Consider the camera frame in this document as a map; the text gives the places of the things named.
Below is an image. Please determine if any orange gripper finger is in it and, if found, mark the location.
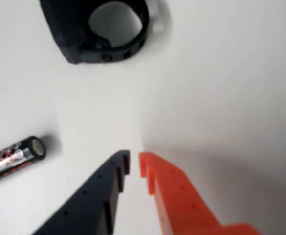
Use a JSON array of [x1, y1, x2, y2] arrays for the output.
[[138, 151, 264, 235]]

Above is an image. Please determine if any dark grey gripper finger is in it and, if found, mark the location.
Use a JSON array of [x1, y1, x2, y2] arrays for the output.
[[32, 150, 131, 235]]

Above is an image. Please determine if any black red AA battery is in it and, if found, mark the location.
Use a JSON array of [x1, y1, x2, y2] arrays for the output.
[[0, 136, 47, 187]]

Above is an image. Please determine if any black plastic ring clip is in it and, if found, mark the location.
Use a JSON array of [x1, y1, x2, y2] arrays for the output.
[[39, 0, 150, 65]]

